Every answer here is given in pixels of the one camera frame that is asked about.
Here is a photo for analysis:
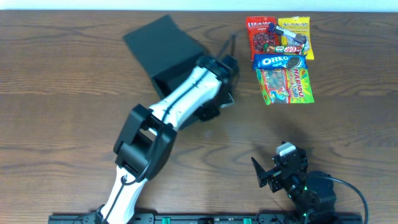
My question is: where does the blue Oreo pack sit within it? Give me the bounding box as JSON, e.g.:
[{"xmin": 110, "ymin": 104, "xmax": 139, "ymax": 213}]
[{"xmin": 252, "ymin": 54, "xmax": 307, "ymax": 70}]

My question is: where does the red candy bag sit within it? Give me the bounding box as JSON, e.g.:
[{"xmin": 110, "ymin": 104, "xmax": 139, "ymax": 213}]
[{"xmin": 246, "ymin": 16, "xmax": 279, "ymax": 60}]

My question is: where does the Haribo gummy bag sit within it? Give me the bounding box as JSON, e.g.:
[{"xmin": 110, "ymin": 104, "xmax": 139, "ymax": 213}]
[{"xmin": 256, "ymin": 68, "xmax": 315, "ymax": 105}]

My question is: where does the dark green box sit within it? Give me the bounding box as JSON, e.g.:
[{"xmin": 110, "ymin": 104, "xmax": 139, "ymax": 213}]
[{"xmin": 123, "ymin": 15, "xmax": 209, "ymax": 99}]

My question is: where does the yellow snack bag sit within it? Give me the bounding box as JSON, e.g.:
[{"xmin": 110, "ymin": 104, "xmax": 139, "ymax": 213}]
[{"xmin": 278, "ymin": 16, "xmax": 315, "ymax": 60}]

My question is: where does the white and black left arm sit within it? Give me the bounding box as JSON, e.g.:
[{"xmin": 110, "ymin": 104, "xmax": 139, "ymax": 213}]
[{"xmin": 95, "ymin": 55, "xmax": 239, "ymax": 223}]

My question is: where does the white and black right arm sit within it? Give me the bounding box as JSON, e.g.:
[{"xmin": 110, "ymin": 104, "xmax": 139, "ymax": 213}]
[{"xmin": 251, "ymin": 144, "xmax": 337, "ymax": 223}]

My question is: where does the purple chocolate bar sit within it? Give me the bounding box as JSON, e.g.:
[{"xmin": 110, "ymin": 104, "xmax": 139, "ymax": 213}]
[{"xmin": 269, "ymin": 22, "xmax": 307, "ymax": 44}]

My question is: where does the green red KitKat bar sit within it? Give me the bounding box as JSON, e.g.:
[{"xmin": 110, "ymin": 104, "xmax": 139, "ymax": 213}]
[{"xmin": 264, "ymin": 44, "xmax": 305, "ymax": 55}]

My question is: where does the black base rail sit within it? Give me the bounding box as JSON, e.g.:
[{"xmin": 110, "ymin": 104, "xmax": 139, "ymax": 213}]
[{"xmin": 48, "ymin": 212, "xmax": 364, "ymax": 224}]

